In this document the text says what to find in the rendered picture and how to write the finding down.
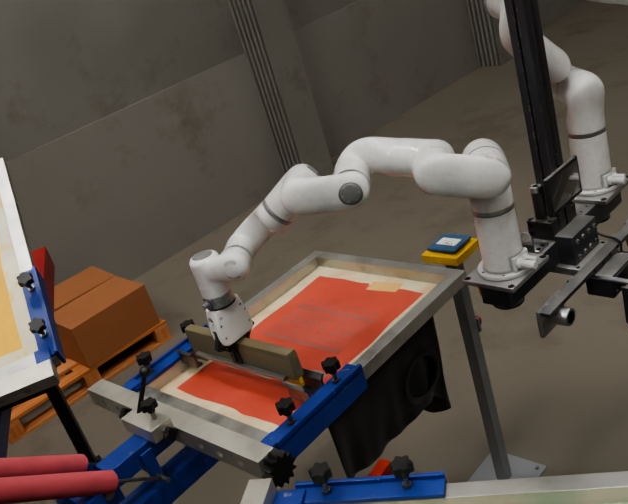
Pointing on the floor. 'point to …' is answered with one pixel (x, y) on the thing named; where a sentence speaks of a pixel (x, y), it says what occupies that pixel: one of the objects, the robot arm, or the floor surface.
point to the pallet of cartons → (94, 336)
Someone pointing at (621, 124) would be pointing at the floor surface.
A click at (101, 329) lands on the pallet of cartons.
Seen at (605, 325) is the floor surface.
